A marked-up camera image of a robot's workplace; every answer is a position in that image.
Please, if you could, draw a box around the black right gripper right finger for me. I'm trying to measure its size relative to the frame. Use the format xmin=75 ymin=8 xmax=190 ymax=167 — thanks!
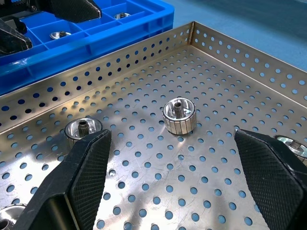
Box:
xmin=234 ymin=128 xmax=307 ymax=230

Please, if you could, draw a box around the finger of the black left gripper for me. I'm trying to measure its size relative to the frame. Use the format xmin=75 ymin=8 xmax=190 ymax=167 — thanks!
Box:
xmin=47 ymin=0 xmax=103 ymax=24
xmin=0 ymin=18 xmax=33 ymax=58

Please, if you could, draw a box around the perforated stainless steel tray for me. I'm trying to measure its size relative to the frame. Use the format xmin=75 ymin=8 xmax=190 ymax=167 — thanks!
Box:
xmin=0 ymin=21 xmax=307 ymax=230

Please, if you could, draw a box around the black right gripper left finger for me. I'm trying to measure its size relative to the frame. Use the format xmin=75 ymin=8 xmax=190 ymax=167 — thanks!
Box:
xmin=12 ymin=128 xmax=112 ymax=230

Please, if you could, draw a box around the blue plastic compartment bin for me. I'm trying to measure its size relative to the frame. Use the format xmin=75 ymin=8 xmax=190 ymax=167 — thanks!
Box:
xmin=0 ymin=0 xmax=175 ymax=96

